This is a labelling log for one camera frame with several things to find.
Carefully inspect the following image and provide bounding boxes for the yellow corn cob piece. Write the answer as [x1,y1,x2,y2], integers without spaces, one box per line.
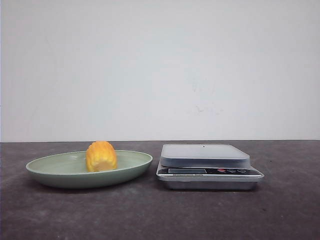
[85,141,118,172]

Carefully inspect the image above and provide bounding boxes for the silver digital kitchen scale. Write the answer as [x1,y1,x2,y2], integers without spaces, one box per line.
[156,143,264,190]

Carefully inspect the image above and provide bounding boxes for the green oval plate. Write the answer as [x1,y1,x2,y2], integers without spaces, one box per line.
[25,150,153,189]

